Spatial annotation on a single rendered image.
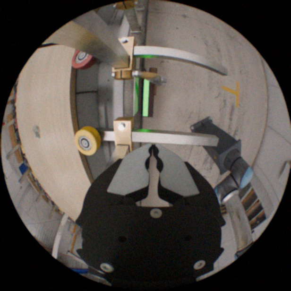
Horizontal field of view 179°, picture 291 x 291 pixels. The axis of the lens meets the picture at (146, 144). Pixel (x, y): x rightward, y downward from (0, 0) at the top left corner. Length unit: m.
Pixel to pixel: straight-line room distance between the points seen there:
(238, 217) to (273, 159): 2.17
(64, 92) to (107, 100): 0.29
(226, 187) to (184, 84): 1.03
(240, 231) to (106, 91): 1.04
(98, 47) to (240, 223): 0.81
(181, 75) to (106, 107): 0.88
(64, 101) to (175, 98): 1.03
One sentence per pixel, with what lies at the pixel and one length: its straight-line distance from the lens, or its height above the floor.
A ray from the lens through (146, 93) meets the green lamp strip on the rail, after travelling 0.42.
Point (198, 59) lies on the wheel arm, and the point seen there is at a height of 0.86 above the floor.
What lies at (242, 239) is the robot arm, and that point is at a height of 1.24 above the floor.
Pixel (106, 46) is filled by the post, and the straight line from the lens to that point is 0.15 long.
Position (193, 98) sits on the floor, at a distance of 1.22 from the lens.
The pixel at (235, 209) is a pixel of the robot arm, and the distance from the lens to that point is 0.72.
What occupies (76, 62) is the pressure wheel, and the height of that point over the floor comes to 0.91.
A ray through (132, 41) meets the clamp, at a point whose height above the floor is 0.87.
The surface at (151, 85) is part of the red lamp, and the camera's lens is 0.42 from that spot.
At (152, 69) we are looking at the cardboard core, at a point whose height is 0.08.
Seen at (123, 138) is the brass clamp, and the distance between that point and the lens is 0.30.
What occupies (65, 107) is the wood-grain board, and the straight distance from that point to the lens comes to 0.32.
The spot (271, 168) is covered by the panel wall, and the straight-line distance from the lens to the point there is 2.78.
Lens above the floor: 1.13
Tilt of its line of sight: 62 degrees down
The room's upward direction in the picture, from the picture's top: 176 degrees counter-clockwise
